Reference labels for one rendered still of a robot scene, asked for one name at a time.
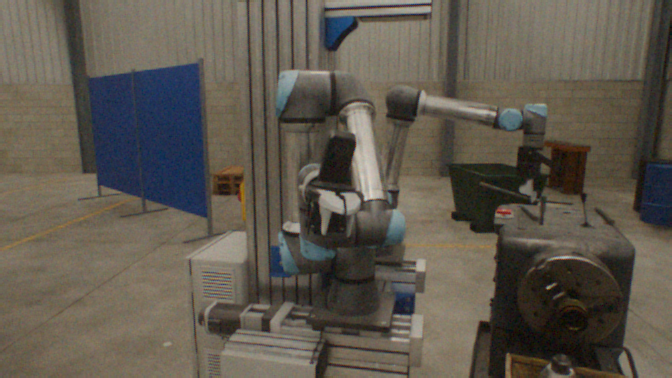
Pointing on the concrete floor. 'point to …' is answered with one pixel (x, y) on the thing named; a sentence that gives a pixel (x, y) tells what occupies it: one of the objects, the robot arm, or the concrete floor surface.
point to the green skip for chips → (486, 203)
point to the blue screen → (154, 138)
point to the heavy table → (574, 184)
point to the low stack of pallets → (229, 181)
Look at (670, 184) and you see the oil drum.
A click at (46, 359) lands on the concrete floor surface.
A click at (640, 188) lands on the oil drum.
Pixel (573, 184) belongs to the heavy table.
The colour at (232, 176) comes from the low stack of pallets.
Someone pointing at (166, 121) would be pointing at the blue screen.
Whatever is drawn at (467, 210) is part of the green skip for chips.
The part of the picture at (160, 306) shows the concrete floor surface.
